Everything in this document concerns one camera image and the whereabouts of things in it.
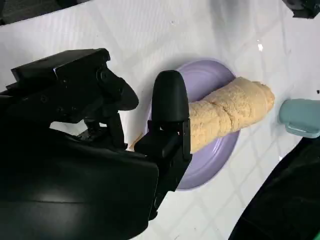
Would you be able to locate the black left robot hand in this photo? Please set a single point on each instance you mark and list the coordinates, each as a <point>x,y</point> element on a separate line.
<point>305,7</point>

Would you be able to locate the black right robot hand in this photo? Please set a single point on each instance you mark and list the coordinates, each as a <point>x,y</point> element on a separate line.
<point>75,175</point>

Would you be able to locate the beige towel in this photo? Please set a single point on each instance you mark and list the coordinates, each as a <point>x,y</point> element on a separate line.
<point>225,112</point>

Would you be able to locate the pale green mug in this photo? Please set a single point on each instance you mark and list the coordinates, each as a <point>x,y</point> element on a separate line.
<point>300,112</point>

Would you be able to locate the lilac plate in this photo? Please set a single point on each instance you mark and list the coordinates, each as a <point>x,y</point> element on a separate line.
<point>212,160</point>

